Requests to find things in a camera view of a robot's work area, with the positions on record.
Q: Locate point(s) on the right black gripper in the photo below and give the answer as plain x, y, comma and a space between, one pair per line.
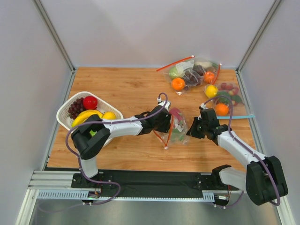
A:
195, 128

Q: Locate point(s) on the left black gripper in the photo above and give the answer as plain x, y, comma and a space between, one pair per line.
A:
165, 120

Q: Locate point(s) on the orange-zip bag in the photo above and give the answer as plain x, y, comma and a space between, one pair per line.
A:
216, 67
181, 65
165, 138

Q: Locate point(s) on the red dragon fruit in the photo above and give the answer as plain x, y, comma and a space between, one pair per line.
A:
179, 128

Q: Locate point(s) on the yellow fake pear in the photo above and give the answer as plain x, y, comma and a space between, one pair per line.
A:
109, 116

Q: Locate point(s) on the red fake apple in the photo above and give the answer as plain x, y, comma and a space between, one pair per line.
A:
90, 103

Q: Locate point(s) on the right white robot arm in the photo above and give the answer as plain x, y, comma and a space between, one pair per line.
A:
263, 179

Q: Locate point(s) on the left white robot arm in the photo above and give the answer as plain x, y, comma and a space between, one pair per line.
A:
89, 138

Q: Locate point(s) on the orange fake fruit blue bag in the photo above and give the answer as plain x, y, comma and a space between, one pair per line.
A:
221, 109

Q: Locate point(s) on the blue-zip clear bag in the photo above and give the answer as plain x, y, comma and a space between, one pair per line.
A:
240, 111

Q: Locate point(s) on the orange fake fruit left bag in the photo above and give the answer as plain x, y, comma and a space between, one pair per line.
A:
178, 84

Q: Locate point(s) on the green fake avocado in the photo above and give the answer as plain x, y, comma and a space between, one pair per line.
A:
223, 97

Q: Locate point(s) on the yellow fake apple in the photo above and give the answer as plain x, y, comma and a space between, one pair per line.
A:
211, 91

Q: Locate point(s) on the green fake cabbage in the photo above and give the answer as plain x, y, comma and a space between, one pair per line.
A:
173, 73

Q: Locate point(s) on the dark purple fake grapes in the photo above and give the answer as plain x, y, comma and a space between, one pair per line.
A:
193, 77

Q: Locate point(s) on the orange fake fruit middle bag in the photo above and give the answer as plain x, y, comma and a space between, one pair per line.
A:
209, 77

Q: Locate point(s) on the white fake radish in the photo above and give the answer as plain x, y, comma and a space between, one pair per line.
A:
203, 64

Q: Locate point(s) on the green striped fake melon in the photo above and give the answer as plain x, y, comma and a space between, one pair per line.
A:
92, 133

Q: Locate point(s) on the yellow fake banana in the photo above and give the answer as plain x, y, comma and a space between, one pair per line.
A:
83, 116

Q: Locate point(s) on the white perforated plastic basket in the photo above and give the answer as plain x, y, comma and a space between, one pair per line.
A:
63, 116

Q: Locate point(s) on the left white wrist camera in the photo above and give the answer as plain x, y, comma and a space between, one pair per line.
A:
166, 105

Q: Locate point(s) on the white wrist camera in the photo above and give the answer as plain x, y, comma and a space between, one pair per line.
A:
203, 107
166, 105

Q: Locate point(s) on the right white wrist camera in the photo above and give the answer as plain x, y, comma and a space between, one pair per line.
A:
203, 107

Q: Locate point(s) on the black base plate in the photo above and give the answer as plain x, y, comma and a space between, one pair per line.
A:
163, 184

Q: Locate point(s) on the aluminium corner frame post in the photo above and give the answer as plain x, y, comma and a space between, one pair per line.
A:
260, 32

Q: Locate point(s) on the white slotted cable duct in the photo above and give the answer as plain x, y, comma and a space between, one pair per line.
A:
89, 195

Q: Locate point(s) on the left aluminium frame post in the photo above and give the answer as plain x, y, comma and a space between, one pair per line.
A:
45, 17

